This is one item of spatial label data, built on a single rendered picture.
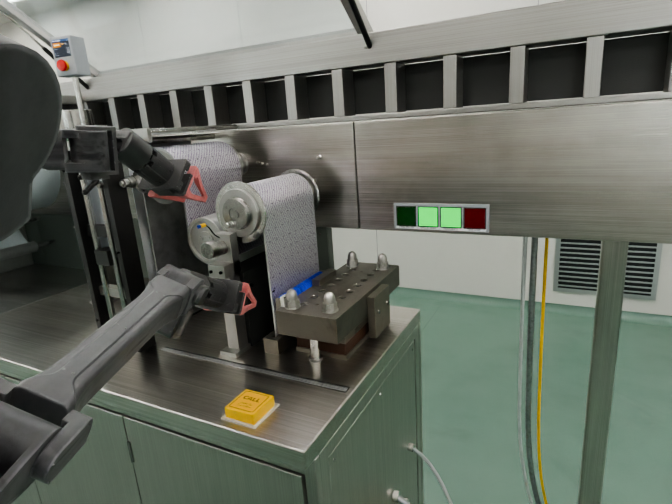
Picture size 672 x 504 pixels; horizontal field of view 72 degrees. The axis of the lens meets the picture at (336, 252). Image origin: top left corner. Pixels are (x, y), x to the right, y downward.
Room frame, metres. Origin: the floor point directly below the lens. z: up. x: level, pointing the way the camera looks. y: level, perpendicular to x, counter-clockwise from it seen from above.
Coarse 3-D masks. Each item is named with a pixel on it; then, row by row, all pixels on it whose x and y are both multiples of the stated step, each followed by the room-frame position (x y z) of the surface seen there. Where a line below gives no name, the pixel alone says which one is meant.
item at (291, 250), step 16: (288, 224) 1.15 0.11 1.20; (304, 224) 1.21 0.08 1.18; (272, 240) 1.08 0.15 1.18; (288, 240) 1.14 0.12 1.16; (304, 240) 1.21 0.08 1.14; (272, 256) 1.07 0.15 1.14; (288, 256) 1.13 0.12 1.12; (304, 256) 1.20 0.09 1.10; (272, 272) 1.07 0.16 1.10; (288, 272) 1.13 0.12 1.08; (304, 272) 1.19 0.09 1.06; (272, 288) 1.06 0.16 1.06; (288, 288) 1.12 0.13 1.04; (272, 304) 1.06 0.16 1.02
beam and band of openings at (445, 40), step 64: (576, 0) 1.05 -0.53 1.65; (640, 0) 1.00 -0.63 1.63; (192, 64) 1.56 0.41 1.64; (256, 64) 1.44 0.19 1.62; (320, 64) 1.34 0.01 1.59; (384, 64) 1.26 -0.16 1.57; (448, 64) 1.18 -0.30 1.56; (512, 64) 1.11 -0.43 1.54; (576, 64) 1.11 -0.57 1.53; (640, 64) 1.06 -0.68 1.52
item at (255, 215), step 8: (232, 192) 1.08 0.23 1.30; (240, 192) 1.07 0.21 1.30; (224, 200) 1.09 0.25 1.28; (248, 200) 1.06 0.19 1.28; (256, 208) 1.05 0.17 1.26; (256, 216) 1.05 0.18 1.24; (224, 224) 1.10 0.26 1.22; (256, 224) 1.05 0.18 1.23; (240, 232) 1.07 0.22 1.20; (248, 232) 1.06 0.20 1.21
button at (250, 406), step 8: (248, 392) 0.83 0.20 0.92; (256, 392) 0.83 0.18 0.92; (240, 400) 0.81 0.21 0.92; (248, 400) 0.80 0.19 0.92; (256, 400) 0.80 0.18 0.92; (264, 400) 0.80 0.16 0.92; (272, 400) 0.81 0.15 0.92; (232, 408) 0.78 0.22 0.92; (240, 408) 0.78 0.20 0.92; (248, 408) 0.78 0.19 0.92; (256, 408) 0.77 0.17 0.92; (264, 408) 0.79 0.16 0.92; (232, 416) 0.78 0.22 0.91; (240, 416) 0.77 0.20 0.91; (248, 416) 0.76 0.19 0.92; (256, 416) 0.76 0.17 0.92
